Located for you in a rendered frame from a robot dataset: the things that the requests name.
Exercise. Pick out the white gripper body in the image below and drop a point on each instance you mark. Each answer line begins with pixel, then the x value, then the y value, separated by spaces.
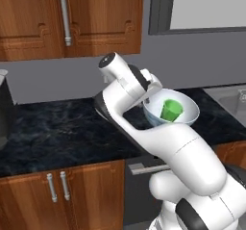
pixel 153 85

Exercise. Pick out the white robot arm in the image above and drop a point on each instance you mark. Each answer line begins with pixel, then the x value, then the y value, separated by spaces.
pixel 192 157

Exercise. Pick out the green cup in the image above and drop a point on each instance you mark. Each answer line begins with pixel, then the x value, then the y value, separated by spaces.
pixel 171 110

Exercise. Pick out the white bowl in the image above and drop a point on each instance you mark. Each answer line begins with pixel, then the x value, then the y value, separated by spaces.
pixel 189 107

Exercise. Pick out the grey sink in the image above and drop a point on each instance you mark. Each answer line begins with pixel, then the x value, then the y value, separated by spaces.
pixel 229 102

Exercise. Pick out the wooden upper cupboard door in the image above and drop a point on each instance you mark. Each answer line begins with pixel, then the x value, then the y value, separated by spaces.
pixel 105 15
pixel 29 19

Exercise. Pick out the wooden cupboard door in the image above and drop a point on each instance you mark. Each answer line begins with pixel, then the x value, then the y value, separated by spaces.
pixel 25 205
pixel 29 19
pixel 232 153
pixel 96 195
pixel 105 15

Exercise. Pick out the wooden lower cupboard door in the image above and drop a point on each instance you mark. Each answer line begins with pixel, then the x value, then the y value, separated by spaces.
pixel 96 195
pixel 232 153
pixel 25 205

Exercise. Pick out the dark grey dishwasher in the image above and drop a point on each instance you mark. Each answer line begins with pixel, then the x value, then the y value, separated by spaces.
pixel 137 198

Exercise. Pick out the dark grey kettle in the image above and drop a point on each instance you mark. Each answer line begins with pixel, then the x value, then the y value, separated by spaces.
pixel 4 112

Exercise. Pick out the grey window frame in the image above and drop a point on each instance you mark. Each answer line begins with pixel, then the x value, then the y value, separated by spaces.
pixel 160 9

